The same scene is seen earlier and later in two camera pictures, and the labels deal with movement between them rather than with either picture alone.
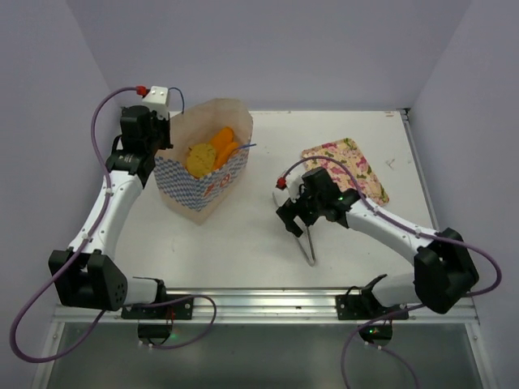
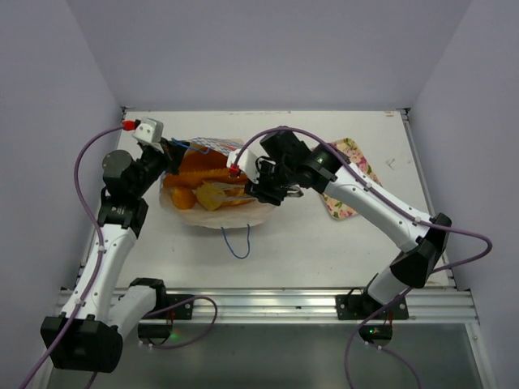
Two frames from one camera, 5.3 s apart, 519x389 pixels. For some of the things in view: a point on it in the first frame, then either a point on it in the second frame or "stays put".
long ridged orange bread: [221, 141] -> [197, 177]
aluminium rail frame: [259, 307] stays put
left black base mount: [155, 321] stays put
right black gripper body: [296, 211] -> [267, 190]
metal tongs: [280, 198] -> [296, 192]
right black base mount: [377, 319] stays put
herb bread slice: [200, 159] -> [210, 196]
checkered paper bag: [198, 198] -> [224, 216]
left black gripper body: [160, 137] -> [153, 162]
